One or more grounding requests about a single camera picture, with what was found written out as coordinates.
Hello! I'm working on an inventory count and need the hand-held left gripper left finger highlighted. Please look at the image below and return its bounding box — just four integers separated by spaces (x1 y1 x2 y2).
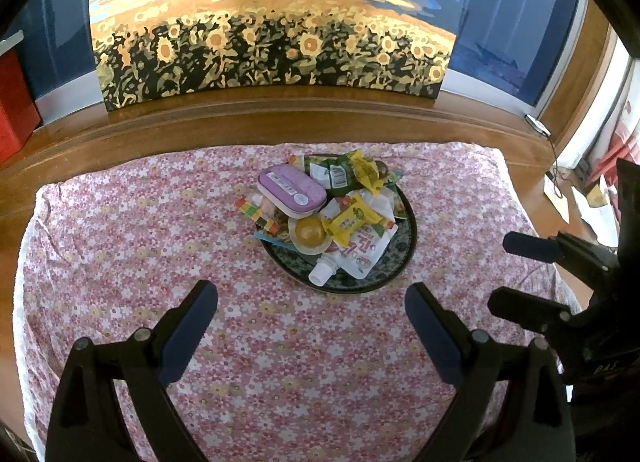
45 280 219 462

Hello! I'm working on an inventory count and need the green snack packet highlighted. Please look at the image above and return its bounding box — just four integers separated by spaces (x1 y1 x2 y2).
387 187 408 220
304 154 358 193

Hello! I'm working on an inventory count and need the purple case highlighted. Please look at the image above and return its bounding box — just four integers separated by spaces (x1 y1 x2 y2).
257 164 328 219

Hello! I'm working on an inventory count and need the sunflower field painting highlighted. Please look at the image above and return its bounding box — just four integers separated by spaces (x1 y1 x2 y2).
87 0 473 115

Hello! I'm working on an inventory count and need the pink floral cloth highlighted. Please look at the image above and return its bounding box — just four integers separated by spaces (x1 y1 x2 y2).
15 141 581 462

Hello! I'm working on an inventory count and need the clear bag with colourful strip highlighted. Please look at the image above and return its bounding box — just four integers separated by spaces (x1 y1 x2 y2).
236 194 283 237

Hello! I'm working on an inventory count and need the dark round plate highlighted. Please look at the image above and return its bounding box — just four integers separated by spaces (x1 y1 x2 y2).
256 177 418 295

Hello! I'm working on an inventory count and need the yellow jelly cup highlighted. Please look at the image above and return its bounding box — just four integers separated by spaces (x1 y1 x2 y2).
287 216 331 255

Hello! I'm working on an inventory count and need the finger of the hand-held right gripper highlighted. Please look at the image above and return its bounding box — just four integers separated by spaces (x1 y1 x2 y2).
487 286 583 341
502 231 619 293

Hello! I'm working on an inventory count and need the clear bag with blue strip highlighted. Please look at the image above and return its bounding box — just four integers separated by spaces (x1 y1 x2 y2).
254 232 297 249

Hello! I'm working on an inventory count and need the white crinkled snack wrapper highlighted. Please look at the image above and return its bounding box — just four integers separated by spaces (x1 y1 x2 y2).
320 192 396 223

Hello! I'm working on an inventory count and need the yellow candy packet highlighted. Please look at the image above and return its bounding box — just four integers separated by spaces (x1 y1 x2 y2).
322 193 396 245

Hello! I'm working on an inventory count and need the small white device with cable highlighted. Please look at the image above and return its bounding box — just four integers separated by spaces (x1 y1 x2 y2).
525 113 558 180

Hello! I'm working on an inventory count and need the yellow twisted candy wrapper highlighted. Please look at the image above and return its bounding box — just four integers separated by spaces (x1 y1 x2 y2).
347 149 386 191

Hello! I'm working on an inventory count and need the red box with white lid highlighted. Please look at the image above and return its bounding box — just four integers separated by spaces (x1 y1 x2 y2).
0 29 43 165

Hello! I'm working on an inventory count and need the pink white spouted pouch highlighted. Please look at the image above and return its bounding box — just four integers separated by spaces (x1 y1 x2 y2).
307 222 399 287

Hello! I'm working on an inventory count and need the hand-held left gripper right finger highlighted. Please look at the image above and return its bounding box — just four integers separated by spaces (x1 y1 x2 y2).
405 283 577 462

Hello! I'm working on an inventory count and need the pile of papers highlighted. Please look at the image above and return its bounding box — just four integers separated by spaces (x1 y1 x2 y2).
542 162 623 247

